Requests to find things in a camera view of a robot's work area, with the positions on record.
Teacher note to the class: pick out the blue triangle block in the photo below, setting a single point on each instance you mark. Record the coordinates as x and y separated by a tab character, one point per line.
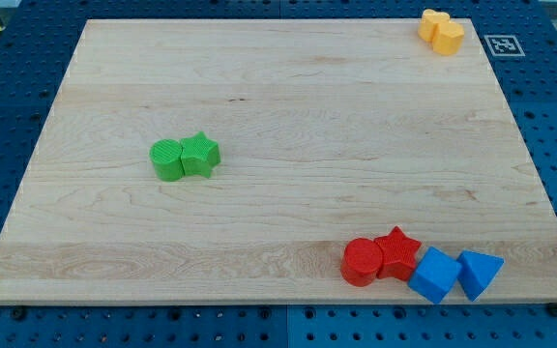
477	272

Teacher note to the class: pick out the wooden board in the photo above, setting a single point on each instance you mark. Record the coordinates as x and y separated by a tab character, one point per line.
329	130

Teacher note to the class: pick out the green star block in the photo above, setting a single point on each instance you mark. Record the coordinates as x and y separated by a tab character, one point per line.
200	155

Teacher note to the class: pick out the green cylinder block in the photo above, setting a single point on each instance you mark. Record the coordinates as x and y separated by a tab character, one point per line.
165	155

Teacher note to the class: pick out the red cylinder block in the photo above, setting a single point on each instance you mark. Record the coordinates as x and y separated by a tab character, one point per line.
361	261

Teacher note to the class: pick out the red star block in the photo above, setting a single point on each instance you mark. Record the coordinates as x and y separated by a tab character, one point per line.
399	255

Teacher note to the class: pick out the blue cube block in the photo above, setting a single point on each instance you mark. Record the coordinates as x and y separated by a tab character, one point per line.
435	275

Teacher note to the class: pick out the yellow heart block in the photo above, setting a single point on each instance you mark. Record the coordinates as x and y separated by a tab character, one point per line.
430	19

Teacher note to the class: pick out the yellow hexagon block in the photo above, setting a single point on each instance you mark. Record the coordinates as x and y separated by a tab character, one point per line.
447	38

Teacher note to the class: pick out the white fiducial marker tag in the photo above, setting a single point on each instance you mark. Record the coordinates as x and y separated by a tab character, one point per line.
504	46

